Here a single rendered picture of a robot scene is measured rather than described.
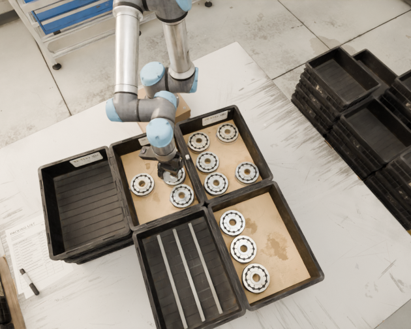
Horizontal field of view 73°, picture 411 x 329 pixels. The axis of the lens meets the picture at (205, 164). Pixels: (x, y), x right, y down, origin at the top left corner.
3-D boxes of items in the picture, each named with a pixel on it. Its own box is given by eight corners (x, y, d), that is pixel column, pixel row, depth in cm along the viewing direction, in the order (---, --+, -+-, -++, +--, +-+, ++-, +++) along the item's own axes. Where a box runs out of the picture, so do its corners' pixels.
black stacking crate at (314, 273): (206, 212, 119) (206, 205, 108) (269, 189, 123) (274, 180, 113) (244, 310, 103) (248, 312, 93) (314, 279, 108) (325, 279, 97)
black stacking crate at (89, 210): (51, 177, 126) (38, 167, 116) (115, 156, 130) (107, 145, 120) (65, 264, 111) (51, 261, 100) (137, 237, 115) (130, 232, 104)
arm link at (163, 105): (141, 88, 88) (136, 117, 84) (175, 88, 88) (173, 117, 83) (147, 104, 96) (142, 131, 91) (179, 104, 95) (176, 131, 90)
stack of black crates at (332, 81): (286, 104, 223) (304, 62, 182) (316, 88, 229) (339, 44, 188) (319, 141, 209) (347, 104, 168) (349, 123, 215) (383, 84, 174)
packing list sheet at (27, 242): (0, 233, 127) (0, 232, 126) (50, 207, 132) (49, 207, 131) (21, 301, 115) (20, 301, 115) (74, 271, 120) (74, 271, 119)
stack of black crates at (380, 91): (325, 83, 231) (336, 62, 210) (351, 68, 238) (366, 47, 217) (359, 117, 217) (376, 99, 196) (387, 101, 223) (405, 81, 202)
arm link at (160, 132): (173, 115, 82) (170, 140, 78) (177, 134, 92) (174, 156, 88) (146, 113, 82) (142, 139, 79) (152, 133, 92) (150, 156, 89)
